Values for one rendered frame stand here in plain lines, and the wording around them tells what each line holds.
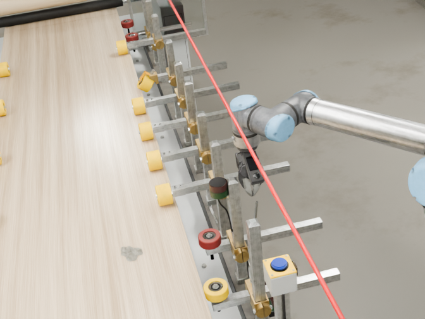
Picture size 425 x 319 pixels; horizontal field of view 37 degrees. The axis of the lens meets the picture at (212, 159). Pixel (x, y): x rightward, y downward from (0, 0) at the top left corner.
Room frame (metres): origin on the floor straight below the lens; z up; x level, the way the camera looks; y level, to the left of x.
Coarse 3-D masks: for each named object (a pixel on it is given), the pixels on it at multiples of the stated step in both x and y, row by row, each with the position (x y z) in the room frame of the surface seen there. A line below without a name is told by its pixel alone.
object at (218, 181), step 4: (212, 180) 1.71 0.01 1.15; (216, 180) 1.70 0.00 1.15; (220, 180) 1.70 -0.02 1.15; (224, 180) 1.70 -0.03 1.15; (212, 184) 1.69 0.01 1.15; (216, 184) 1.68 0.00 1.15; (220, 184) 1.68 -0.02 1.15; (224, 184) 1.68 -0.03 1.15; (228, 196) 1.68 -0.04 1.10; (228, 200) 1.69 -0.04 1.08; (220, 204) 1.69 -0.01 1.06; (224, 208) 1.69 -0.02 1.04; (228, 216) 1.69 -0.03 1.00
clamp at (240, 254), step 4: (228, 232) 1.77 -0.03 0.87; (228, 236) 1.75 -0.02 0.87; (232, 240) 1.73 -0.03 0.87; (244, 240) 1.72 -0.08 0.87; (232, 244) 1.71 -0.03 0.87; (232, 248) 1.70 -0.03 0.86; (236, 248) 1.68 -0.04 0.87; (240, 248) 1.68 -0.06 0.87; (244, 248) 1.68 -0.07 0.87; (232, 252) 1.71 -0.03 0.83; (236, 252) 1.67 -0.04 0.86; (240, 252) 1.66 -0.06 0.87; (244, 252) 1.66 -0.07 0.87; (236, 256) 1.66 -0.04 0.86; (240, 256) 1.66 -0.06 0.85; (244, 256) 1.66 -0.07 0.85; (248, 256) 1.66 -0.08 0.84; (236, 260) 1.66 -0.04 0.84; (240, 260) 1.66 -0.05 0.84; (244, 260) 1.66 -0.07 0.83
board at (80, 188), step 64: (64, 64) 3.40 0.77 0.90; (128, 64) 3.28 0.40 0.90; (0, 128) 2.72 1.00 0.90; (64, 128) 2.64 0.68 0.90; (128, 128) 2.56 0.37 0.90; (0, 192) 2.17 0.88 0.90; (64, 192) 2.11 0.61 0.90; (128, 192) 2.06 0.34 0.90; (0, 256) 1.76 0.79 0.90; (64, 256) 1.72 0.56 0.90; (192, 256) 1.64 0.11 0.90
